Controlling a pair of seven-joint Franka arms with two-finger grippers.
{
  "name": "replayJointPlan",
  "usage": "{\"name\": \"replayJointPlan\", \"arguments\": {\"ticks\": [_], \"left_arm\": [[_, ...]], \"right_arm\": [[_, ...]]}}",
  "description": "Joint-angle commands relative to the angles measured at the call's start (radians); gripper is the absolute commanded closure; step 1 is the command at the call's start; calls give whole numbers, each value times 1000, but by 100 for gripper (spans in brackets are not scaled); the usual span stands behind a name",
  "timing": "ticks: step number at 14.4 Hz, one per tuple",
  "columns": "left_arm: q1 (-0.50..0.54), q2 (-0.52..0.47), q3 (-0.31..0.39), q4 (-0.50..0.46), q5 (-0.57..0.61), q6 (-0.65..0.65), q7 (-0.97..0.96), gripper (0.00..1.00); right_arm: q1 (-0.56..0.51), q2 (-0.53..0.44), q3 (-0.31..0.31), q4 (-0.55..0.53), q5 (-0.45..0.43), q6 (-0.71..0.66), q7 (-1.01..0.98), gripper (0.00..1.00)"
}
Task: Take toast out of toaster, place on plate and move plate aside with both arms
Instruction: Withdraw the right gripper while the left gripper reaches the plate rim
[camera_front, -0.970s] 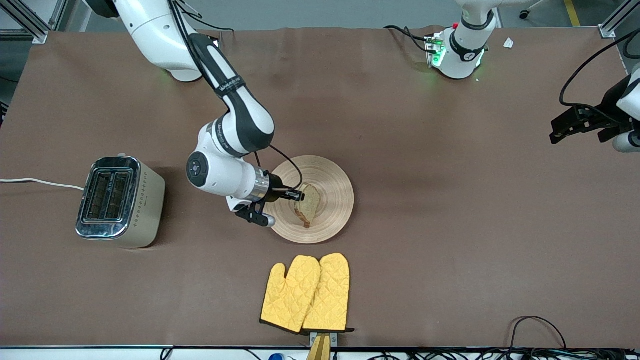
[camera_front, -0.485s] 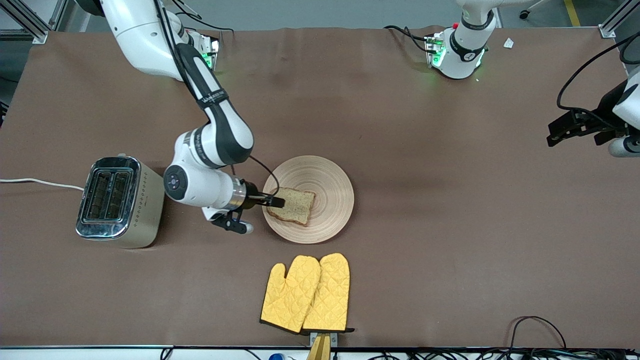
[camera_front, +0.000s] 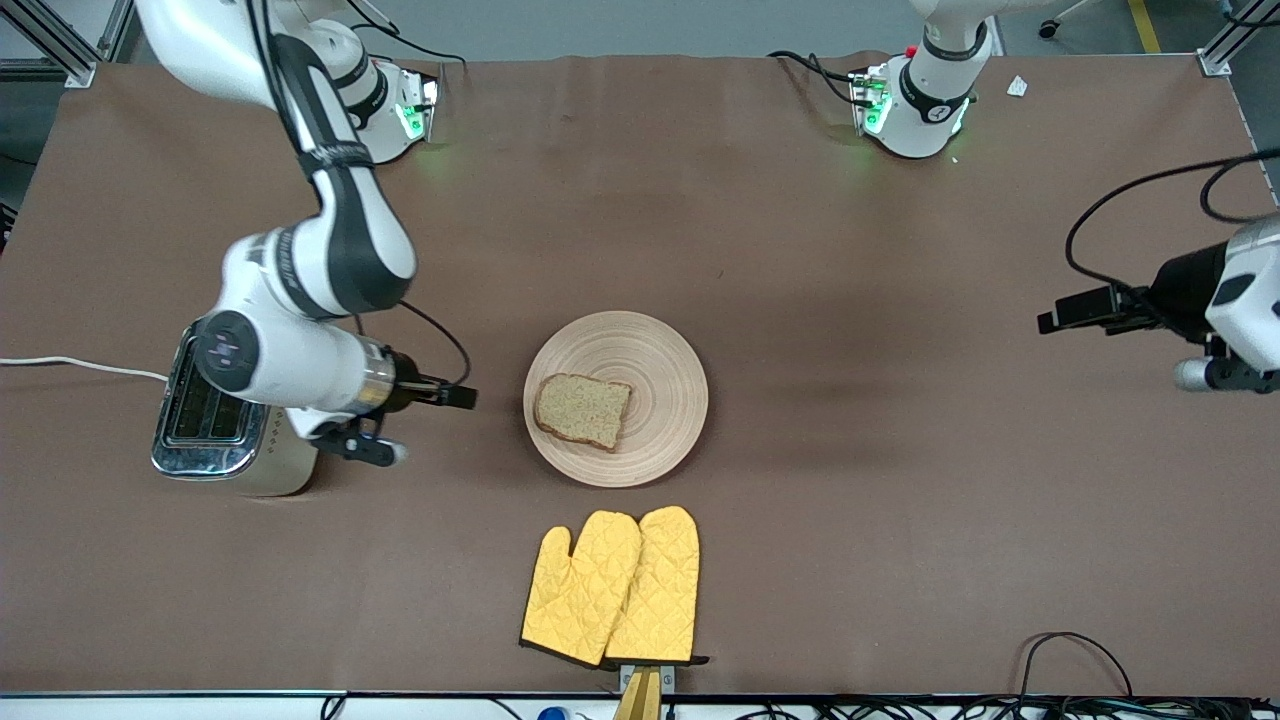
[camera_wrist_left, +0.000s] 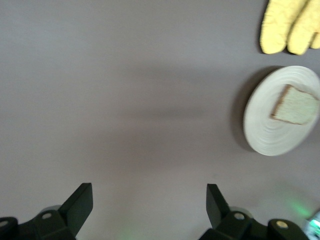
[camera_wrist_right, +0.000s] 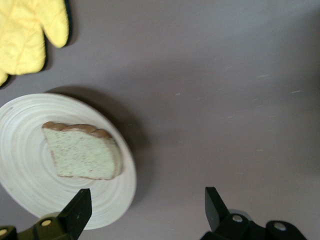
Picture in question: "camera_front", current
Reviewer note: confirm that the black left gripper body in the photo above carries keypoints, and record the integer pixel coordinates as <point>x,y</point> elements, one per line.
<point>1181,288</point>

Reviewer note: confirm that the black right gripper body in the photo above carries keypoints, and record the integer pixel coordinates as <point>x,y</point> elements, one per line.
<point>407,385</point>

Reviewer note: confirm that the brown toast slice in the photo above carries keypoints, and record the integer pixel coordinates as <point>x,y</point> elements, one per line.
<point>585,410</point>

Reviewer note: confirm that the round light wooden plate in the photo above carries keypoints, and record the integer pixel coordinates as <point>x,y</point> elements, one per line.
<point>660,400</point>

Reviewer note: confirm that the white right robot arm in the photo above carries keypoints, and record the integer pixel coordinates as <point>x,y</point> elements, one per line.
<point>350,250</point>

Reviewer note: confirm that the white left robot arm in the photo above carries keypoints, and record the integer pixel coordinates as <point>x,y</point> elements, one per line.
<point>930,110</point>

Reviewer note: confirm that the chrome two-slot toaster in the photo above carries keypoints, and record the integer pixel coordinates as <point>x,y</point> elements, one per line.
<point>215,450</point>

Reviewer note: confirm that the yellow quilted oven mitt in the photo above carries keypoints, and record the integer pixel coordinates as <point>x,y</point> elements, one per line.
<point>580,590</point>
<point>665,590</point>

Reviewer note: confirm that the small white paper tag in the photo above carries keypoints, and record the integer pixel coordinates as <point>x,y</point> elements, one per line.
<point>1018,86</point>

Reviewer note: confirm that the white chair leg caster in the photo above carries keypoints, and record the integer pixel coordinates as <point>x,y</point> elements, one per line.
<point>1048,29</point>

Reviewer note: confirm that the aluminium frame profile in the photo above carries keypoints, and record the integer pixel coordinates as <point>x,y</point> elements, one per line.
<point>70,55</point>
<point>1225,50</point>

